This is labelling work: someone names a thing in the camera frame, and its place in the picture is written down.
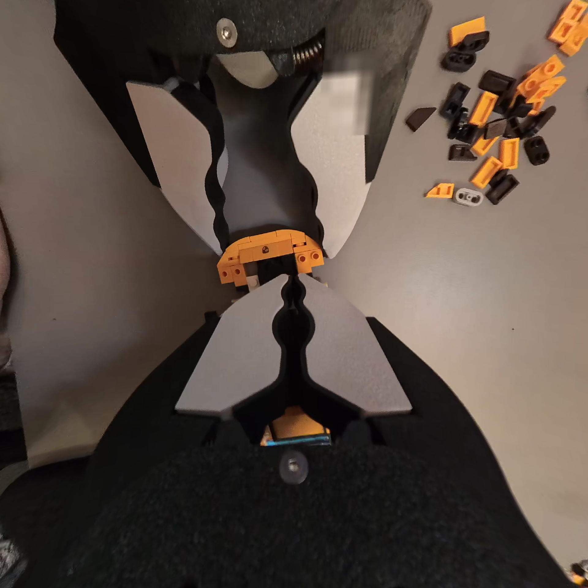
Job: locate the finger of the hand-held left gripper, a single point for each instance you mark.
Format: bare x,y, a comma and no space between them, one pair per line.
344,165
175,156

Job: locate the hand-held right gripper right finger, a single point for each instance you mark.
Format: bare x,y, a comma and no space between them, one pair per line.
354,358

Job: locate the pile of small lego pieces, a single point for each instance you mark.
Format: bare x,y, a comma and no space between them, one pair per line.
505,101

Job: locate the pink shirt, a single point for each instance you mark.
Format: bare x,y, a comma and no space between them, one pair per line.
5,266

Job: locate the orange lego car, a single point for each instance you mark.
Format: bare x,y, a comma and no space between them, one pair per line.
271,253

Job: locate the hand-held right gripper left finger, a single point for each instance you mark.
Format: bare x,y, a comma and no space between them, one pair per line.
234,358

